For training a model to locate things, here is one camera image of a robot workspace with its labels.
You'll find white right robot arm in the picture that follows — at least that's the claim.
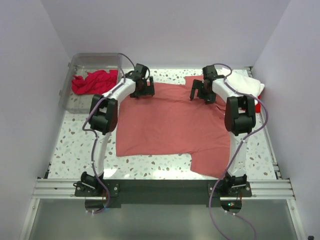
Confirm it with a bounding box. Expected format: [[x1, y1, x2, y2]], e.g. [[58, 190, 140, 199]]
[[190, 64, 256, 197]]

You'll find salmon pink t shirt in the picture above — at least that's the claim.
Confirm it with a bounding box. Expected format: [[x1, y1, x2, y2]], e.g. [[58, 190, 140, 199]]
[[115, 77, 230, 178]]

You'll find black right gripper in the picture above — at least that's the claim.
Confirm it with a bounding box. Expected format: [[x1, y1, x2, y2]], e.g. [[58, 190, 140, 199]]
[[190, 79, 216, 105]]

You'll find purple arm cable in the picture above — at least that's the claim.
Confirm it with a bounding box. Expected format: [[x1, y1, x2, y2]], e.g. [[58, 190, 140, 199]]
[[82, 52, 136, 216], [207, 62, 270, 240]]

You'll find clear plastic bin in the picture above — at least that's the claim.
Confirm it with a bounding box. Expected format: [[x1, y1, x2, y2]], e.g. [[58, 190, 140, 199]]
[[59, 53, 122, 114]]

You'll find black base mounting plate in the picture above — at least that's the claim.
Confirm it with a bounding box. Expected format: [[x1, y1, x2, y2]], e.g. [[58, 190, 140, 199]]
[[74, 178, 252, 209]]

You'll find crumpled red t shirt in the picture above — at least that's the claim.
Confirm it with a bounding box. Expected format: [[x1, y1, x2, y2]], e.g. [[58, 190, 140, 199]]
[[71, 69, 119, 95]]

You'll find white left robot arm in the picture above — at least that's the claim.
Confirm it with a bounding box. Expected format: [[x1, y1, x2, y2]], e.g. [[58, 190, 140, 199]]
[[76, 63, 155, 196]]

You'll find folded white t shirt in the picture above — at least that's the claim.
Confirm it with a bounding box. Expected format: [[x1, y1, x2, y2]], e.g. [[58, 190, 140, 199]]
[[217, 67, 265, 97]]

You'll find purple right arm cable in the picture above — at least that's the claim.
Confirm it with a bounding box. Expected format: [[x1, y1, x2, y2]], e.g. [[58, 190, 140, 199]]
[[207, 62, 270, 240]]

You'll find folded red t shirt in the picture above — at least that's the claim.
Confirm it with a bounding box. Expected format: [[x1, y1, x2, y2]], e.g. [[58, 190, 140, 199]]
[[254, 95, 261, 113]]

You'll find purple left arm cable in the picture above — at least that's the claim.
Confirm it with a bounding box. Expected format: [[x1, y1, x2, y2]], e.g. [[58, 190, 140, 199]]
[[82, 52, 136, 216]]

